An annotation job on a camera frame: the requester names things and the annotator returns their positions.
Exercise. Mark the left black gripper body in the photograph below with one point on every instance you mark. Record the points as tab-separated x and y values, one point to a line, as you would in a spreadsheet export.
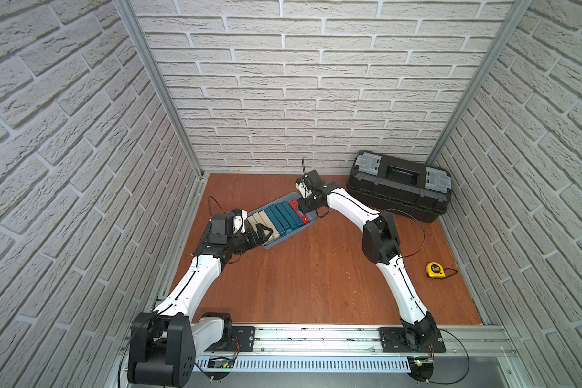
251	237

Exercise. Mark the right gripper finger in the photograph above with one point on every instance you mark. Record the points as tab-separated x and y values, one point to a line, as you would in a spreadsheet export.
305	205
319	201

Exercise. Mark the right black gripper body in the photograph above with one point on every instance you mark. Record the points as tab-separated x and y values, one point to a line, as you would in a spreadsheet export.
310	200

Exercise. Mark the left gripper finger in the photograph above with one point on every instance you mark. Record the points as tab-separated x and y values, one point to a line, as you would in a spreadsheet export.
258	240
263	230

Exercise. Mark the red pliers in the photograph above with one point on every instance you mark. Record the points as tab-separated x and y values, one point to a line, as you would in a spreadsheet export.
295	206

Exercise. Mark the teal pliers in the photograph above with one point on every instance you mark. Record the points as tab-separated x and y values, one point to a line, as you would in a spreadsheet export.
293	213
272	216
279	206
281	218

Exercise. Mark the blue plastic storage tray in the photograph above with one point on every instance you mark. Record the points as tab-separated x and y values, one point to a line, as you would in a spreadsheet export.
291	233

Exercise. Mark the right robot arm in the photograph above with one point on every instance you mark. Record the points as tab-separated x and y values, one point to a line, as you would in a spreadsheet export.
381	245

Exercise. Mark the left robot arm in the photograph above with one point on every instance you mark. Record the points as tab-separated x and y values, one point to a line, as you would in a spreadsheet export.
165	343

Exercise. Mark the black plastic toolbox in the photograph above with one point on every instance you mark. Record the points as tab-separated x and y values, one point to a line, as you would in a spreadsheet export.
415	189

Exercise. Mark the yellow tape measure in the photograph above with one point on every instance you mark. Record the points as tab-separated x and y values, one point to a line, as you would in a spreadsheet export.
435	270

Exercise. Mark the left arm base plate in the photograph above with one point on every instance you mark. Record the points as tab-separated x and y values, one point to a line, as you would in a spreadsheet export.
242	339

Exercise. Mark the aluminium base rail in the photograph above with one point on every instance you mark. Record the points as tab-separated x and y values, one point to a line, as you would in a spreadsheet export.
349	349

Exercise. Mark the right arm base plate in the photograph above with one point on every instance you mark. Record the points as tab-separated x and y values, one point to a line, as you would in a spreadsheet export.
393	340

